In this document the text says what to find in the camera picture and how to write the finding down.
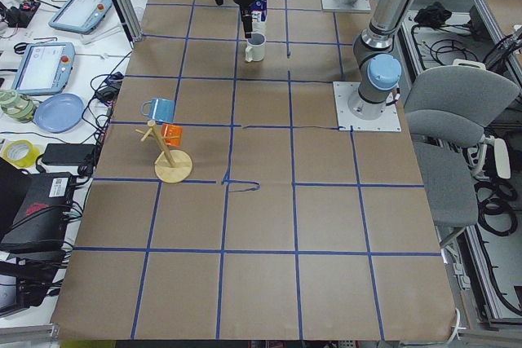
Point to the orange mug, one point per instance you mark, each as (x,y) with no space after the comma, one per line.
(172,134)

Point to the black power adapter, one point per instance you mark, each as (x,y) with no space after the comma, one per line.
(67,154)

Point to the teach pendant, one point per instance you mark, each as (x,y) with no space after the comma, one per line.
(45,68)
(80,16)

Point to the grey office chair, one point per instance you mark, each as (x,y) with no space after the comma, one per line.
(447,110)

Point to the blue plate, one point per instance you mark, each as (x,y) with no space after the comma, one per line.
(59,113)

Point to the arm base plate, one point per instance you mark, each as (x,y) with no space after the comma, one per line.
(354,114)

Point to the yellow tape roll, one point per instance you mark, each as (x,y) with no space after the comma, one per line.
(21,153)

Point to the green tape rolls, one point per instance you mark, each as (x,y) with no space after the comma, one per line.
(17,106)

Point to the blue mug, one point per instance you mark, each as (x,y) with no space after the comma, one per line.
(159,110)

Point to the black electronics box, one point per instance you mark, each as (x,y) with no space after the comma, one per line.
(32,211)

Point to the upper teach pendant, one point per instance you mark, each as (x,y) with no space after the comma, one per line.
(80,16)

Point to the lower teach pendant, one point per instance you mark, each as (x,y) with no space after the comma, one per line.
(45,68)

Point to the white mug grey inside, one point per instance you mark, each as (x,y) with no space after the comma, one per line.
(255,48)

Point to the blue white milk carton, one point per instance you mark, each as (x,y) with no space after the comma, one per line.
(259,12)

